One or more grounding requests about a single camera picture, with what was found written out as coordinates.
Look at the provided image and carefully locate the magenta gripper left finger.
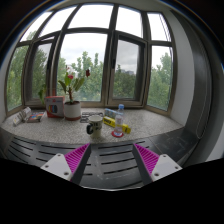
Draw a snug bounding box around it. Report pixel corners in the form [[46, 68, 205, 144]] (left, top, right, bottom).
[[42, 143, 91, 185]]

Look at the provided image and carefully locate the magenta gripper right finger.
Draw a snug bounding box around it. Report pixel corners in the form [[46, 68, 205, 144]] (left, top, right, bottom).
[[132, 144, 182, 185]]

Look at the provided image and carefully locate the clear plastic water bottle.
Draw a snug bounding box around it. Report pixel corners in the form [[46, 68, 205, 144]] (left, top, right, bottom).
[[114, 104, 124, 133]]

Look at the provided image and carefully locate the black slatted radiator cover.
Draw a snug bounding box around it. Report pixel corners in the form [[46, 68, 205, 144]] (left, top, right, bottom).
[[0, 128, 199, 190]]

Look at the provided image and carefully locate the white mug with dark print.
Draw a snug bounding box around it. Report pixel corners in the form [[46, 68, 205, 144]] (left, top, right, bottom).
[[86, 115, 103, 138]]

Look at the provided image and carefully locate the dark patterned tray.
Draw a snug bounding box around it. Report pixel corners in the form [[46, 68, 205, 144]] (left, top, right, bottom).
[[80, 112, 103, 123]]

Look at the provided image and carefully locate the white flower pot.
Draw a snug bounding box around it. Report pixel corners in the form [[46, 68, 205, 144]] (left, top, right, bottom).
[[64, 101, 81, 121]]

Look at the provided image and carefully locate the yellow rectangular box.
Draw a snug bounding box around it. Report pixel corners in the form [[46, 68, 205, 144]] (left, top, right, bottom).
[[103, 116, 131, 134]]

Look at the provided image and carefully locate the colourful flat book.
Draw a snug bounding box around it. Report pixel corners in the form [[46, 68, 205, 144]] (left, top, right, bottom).
[[27, 112, 45, 123]]

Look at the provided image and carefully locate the red and white box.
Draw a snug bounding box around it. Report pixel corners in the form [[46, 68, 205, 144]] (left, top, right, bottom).
[[45, 96, 64, 118]]

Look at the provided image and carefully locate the light blue box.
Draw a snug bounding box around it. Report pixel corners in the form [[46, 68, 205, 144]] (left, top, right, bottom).
[[104, 108, 117, 118]]

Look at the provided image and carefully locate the folded white packet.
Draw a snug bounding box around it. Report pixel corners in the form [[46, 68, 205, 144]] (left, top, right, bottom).
[[13, 107, 31, 126]]

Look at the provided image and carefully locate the green plant with red flowers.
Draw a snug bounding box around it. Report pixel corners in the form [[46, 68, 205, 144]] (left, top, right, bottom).
[[58, 66, 90, 105]]

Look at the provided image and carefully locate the window frame with panes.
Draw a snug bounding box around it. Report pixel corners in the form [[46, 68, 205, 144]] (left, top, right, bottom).
[[4, 1, 175, 115]]

